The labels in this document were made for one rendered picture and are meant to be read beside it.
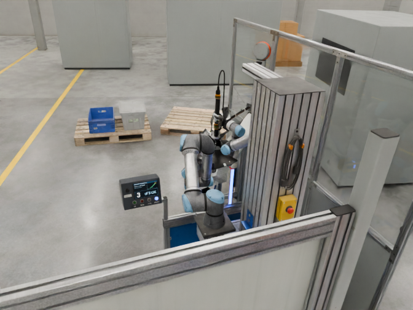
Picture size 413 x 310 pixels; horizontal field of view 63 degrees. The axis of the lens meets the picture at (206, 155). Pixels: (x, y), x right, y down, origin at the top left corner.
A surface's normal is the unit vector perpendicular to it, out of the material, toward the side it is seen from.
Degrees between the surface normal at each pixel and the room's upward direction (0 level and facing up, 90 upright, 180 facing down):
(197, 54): 90
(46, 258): 0
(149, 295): 89
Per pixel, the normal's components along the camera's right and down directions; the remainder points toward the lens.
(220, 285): 0.36, 0.45
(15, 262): 0.03, -0.88
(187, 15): 0.13, 0.48
